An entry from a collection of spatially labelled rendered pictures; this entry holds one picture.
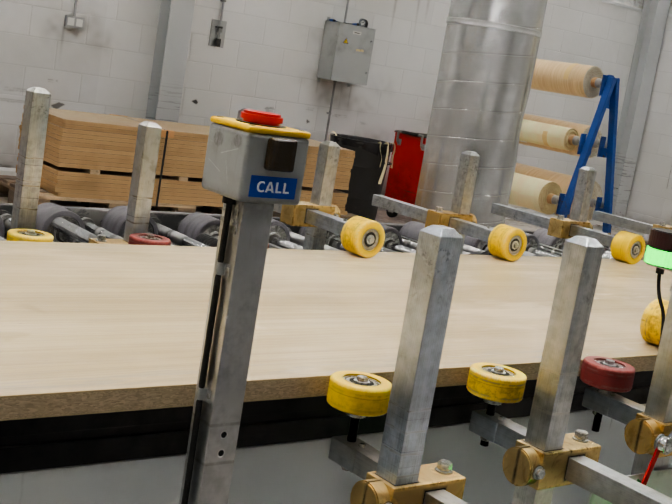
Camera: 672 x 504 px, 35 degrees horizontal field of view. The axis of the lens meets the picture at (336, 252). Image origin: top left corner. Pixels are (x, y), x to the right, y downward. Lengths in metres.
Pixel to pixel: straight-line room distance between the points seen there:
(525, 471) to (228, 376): 0.49
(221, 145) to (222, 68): 8.24
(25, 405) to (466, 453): 0.73
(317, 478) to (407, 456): 0.26
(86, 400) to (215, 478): 0.20
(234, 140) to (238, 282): 0.14
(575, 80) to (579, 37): 3.28
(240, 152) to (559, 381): 0.58
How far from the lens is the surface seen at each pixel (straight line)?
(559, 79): 8.77
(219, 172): 1.01
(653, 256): 1.59
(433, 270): 1.18
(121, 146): 7.48
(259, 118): 1.00
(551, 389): 1.40
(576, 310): 1.38
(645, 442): 1.60
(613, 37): 12.31
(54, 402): 1.19
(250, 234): 1.02
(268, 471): 1.42
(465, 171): 2.75
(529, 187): 8.54
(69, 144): 7.34
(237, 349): 1.05
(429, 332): 1.20
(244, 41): 9.33
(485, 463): 1.69
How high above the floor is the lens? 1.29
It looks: 10 degrees down
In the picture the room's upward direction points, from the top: 9 degrees clockwise
